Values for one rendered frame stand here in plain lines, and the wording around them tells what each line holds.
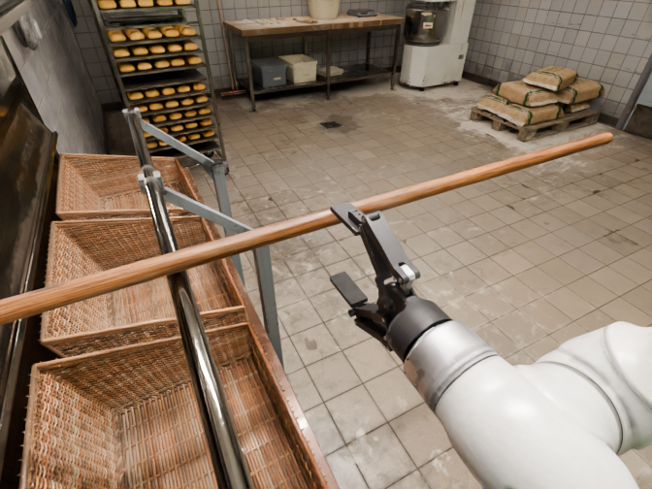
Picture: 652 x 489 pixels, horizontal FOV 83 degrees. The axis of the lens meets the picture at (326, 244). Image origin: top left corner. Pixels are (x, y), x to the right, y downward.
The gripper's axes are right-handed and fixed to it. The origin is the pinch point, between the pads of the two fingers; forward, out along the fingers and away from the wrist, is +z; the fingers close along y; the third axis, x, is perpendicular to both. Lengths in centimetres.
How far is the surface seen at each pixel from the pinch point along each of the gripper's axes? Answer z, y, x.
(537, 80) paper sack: 217, 67, 362
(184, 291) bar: 3.6, 1.9, -23.0
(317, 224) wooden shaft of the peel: 6.7, -0.2, -0.6
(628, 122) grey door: 159, 110, 461
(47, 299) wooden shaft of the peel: 7.3, -0.9, -38.5
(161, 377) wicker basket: 32, 54, -35
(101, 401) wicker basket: 32, 54, -50
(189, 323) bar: -2.5, 1.8, -23.6
